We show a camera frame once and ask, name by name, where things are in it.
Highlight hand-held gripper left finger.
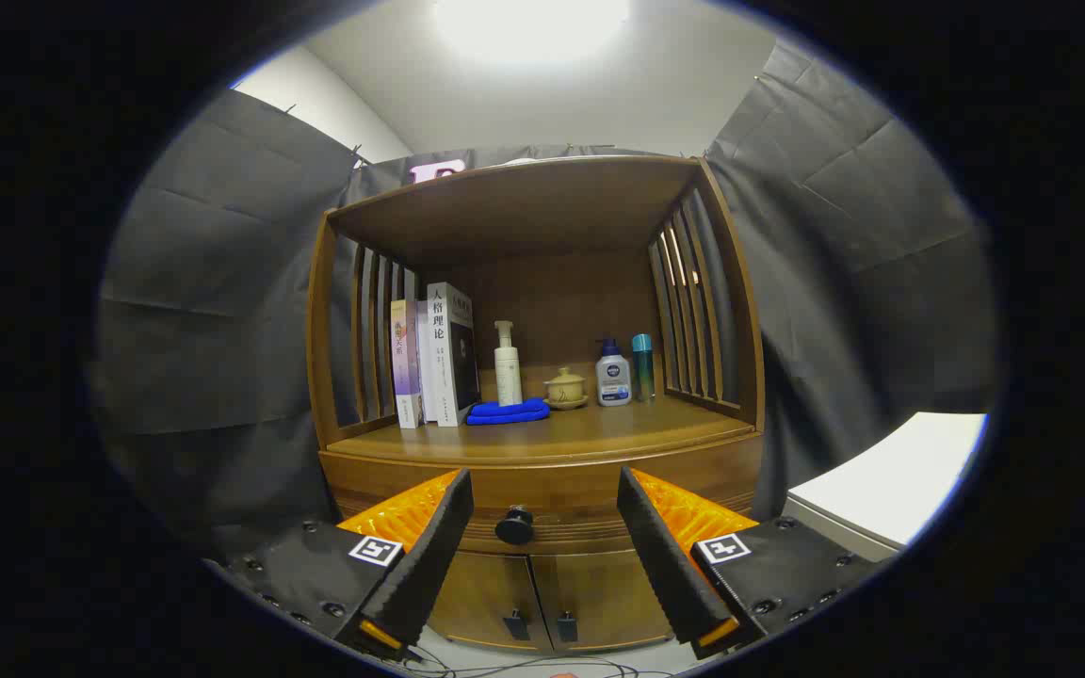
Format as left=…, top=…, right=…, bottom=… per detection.
left=206, top=468, right=475, bottom=660

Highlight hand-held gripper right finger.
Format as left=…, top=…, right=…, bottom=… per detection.
left=616, top=465, right=883, bottom=660

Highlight black drawer knob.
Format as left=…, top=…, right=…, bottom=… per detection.
left=494, top=506, right=536, bottom=546

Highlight wooden drawer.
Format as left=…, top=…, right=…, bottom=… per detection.
left=319, top=438, right=765, bottom=557

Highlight wooden cabinet door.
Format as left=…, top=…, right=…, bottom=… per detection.
left=429, top=551, right=553, bottom=653
left=528, top=551, right=675, bottom=653

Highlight wooden countertop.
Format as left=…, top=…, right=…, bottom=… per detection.
left=331, top=395, right=755, bottom=464

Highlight brown wooden cabinet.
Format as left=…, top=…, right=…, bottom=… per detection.
left=305, top=155, right=768, bottom=655

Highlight blue folded towel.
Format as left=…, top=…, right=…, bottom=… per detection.
left=465, top=397, right=551, bottom=427

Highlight thin white book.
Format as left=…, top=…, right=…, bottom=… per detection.
left=415, top=301, right=438, bottom=423

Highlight white and black book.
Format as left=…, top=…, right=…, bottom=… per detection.
left=427, top=282, right=482, bottom=428

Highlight purple book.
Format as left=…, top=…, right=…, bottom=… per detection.
left=391, top=299, right=423, bottom=430

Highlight white bottle with blue pump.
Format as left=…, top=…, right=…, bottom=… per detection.
left=595, top=336, right=633, bottom=408

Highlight teal bottle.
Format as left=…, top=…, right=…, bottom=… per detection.
left=632, top=333, right=656, bottom=404

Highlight beige lidded teacup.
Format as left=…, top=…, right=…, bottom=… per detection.
left=543, top=366, right=590, bottom=412

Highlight white table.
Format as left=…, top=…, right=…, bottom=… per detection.
left=781, top=412, right=988, bottom=563

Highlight black floor cables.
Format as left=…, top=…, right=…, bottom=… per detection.
left=392, top=645, right=675, bottom=678

